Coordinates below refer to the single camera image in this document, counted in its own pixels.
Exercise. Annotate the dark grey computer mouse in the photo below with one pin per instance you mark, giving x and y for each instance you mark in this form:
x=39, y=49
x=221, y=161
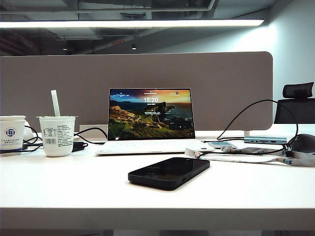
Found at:
x=304, y=143

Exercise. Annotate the ceiling light strip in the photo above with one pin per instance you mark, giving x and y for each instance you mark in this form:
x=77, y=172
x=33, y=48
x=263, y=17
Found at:
x=98, y=23

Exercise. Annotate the black ceiling spotlight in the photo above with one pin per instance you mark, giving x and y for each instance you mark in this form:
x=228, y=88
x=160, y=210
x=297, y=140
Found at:
x=134, y=46

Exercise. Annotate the white drink cup green lid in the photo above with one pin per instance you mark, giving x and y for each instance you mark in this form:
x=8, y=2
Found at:
x=58, y=145

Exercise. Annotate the black office chair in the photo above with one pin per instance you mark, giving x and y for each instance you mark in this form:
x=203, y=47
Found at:
x=295, y=110

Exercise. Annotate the blue-grey USB hub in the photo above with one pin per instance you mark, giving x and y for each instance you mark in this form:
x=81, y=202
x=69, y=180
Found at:
x=278, y=140

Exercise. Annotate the white drinking straw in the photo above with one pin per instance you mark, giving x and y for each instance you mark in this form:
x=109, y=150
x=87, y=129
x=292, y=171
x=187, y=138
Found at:
x=55, y=103

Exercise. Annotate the black phone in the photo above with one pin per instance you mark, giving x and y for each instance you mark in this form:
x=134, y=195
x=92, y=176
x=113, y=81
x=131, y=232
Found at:
x=169, y=173

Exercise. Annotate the black power adapter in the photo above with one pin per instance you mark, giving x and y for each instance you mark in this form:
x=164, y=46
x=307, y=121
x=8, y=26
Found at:
x=79, y=146

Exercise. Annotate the white laptop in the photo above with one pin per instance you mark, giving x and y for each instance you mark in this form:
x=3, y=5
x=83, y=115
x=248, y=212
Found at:
x=147, y=115

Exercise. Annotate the paper cup with blue logo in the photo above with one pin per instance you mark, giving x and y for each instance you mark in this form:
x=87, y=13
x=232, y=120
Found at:
x=11, y=140

